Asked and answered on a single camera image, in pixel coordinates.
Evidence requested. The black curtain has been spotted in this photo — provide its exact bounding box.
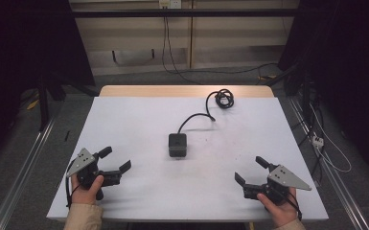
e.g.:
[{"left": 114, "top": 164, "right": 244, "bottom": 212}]
[
  {"left": 277, "top": 0, "right": 369, "bottom": 185},
  {"left": 0, "top": 0, "right": 96, "bottom": 171}
]

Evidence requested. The person's left hand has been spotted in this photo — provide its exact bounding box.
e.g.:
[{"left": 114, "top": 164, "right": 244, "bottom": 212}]
[{"left": 70, "top": 174, "right": 105, "bottom": 206}]

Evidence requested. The white floor cable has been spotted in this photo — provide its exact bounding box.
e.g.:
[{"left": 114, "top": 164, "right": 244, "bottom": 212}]
[{"left": 309, "top": 103, "right": 353, "bottom": 174}]

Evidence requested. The white power strip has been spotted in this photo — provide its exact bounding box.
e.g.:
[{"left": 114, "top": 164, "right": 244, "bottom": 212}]
[{"left": 311, "top": 134, "right": 326, "bottom": 150}]

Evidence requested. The black power adapter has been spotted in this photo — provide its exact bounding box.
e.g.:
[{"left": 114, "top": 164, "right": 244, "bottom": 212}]
[{"left": 168, "top": 132, "right": 188, "bottom": 158}]

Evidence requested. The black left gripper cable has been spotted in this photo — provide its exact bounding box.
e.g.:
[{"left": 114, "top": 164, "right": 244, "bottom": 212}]
[{"left": 64, "top": 158, "right": 81, "bottom": 209}]

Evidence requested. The black hanging wall cable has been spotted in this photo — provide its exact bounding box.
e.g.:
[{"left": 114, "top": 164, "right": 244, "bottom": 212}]
[{"left": 161, "top": 15, "right": 203, "bottom": 85}]

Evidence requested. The black floor cable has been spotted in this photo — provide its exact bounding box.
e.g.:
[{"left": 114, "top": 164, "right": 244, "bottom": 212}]
[{"left": 171, "top": 62, "right": 280, "bottom": 77}]

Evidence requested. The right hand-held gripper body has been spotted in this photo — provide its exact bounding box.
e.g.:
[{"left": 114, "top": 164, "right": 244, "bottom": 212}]
[{"left": 242, "top": 164, "right": 312, "bottom": 206}]

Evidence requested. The black horizontal frame bar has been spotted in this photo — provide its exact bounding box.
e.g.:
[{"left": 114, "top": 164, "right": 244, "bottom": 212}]
[{"left": 71, "top": 8, "right": 302, "bottom": 19}]

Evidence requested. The black metal stand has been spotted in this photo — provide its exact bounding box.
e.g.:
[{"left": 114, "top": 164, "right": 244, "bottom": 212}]
[
  {"left": 264, "top": 62, "right": 315, "bottom": 132},
  {"left": 35, "top": 74, "right": 101, "bottom": 132}
]

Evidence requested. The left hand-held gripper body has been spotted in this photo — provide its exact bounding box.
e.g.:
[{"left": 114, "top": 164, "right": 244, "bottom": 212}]
[{"left": 66, "top": 147, "right": 123, "bottom": 201}]

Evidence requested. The person's right hand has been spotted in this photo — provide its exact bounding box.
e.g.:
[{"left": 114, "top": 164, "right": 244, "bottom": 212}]
[{"left": 256, "top": 187, "right": 299, "bottom": 229}]

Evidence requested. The white wall socket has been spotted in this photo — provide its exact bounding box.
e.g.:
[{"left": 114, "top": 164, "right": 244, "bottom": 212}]
[{"left": 158, "top": 0, "right": 183, "bottom": 10}]

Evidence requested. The aluminium floor rail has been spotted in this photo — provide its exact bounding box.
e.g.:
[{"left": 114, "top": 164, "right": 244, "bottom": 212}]
[
  {"left": 0, "top": 117, "right": 56, "bottom": 230},
  {"left": 288, "top": 95, "right": 369, "bottom": 230}
]

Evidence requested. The wooden table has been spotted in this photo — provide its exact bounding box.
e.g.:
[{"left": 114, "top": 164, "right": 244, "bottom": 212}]
[{"left": 98, "top": 84, "right": 275, "bottom": 99}]

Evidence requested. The black adapter cable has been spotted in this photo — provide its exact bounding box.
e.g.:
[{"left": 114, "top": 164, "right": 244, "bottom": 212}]
[{"left": 177, "top": 88, "right": 236, "bottom": 135}]

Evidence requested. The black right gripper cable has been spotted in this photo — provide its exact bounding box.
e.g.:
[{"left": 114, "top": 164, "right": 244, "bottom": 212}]
[{"left": 283, "top": 187, "right": 303, "bottom": 222}]

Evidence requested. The white table sheet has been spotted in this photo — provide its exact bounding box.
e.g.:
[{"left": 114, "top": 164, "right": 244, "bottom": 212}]
[{"left": 46, "top": 96, "right": 330, "bottom": 223}]

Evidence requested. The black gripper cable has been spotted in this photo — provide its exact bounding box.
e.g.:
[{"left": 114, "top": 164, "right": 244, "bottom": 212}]
[
  {"left": 283, "top": 187, "right": 303, "bottom": 222},
  {"left": 64, "top": 158, "right": 81, "bottom": 209}
]

